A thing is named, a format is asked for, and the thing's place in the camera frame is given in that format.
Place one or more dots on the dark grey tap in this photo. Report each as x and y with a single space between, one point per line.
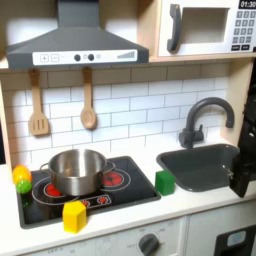
200 116

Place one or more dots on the grey oven knob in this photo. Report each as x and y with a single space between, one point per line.
148 244

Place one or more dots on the steel pot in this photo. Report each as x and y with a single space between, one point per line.
78 170

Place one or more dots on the green toy vegetable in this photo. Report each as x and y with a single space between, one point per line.
23 186

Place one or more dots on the grey range hood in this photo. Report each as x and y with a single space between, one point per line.
77 46

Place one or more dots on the black stove top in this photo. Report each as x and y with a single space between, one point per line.
130 191

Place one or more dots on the wooden slotted spatula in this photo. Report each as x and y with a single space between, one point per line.
37 113

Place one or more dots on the wooden spoon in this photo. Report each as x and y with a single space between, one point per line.
88 106

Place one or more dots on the yellow block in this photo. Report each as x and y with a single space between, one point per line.
74 216

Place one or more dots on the dark grey sink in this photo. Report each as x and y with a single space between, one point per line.
200 168

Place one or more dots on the orange toy vegetable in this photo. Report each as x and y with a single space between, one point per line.
21 173

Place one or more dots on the green block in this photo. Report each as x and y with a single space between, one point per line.
165 182

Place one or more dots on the white toy microwave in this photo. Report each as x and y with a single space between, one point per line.
206 26

